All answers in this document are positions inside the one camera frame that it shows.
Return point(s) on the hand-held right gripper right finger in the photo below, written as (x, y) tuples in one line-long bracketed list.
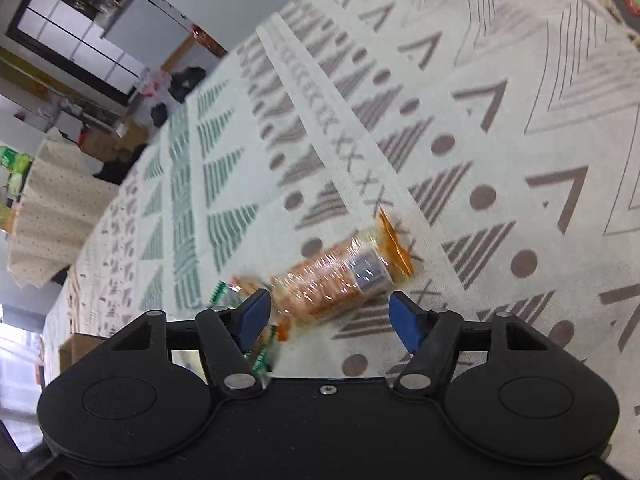
[(406, 320)]

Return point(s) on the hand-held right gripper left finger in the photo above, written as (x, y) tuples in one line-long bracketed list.
[(255, 315)]

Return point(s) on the green candy wrapper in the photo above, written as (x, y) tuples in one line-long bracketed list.
[(262, 360)]

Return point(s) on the orange biscuit packet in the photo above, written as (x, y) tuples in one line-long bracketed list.
[(325, 280)]

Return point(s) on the brown cardboard box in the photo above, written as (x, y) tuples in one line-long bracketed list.
[(80, 360)]

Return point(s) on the patterned woven blanket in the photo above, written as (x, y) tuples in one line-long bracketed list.
[(450, 135)]

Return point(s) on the black slipper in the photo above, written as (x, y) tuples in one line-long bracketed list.
[(160, 115), (189, 82)]

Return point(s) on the small brown carton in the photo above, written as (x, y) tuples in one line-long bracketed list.
[(115, 140)]

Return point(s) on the table with dotted tablecloth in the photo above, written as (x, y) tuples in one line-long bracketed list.
[(55, 200)]

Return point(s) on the pink wrapped bottle pack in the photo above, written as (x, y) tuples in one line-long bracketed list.
[(152, 81)]

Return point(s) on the green packet on table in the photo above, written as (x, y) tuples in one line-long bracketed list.
[(12, 165)]

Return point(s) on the black framed panel door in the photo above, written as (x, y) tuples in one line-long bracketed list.
[(75, 40)]

